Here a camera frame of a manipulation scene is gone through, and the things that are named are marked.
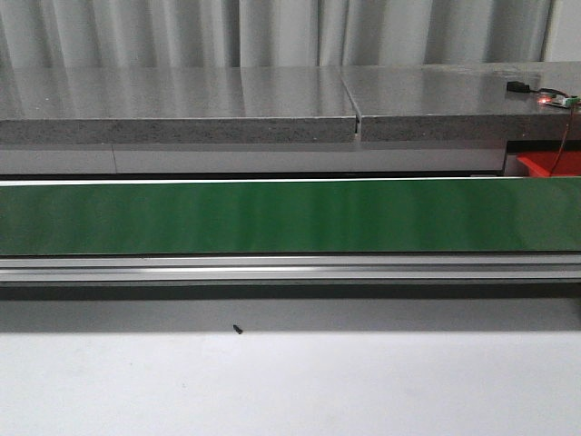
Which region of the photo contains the white cabinet front panel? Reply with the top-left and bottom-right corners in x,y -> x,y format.
1,140 -> 507,175

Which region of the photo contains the grey stone countertop right slab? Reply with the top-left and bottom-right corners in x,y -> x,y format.
340,62 -> 580,142

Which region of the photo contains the red black wire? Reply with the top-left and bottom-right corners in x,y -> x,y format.
526,85 -> 578,177

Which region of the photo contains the small green circuit board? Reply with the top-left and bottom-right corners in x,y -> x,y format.
544,94 -> 580,109

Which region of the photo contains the grey stone countertop left slab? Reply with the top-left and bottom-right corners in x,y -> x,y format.
1,67 -> 358,144

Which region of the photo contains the black connector plug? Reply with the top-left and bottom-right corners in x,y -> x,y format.
506,81 -> 531,94

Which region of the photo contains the green conveyor belt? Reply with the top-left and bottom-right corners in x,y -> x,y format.
1,177 -> 580,256

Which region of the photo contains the grey pleated curtain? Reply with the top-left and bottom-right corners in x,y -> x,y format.
1,1 -> 555,68

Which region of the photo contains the grey stone countertop slab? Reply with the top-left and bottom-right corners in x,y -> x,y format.
1,67 -> 358,144
340,62 -> 580,142

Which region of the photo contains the red plastic tray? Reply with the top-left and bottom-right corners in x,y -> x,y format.
517,151 -> 581,177

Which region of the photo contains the aluminium conveyor frame rail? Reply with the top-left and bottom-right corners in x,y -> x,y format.
1,252 -> 580,285

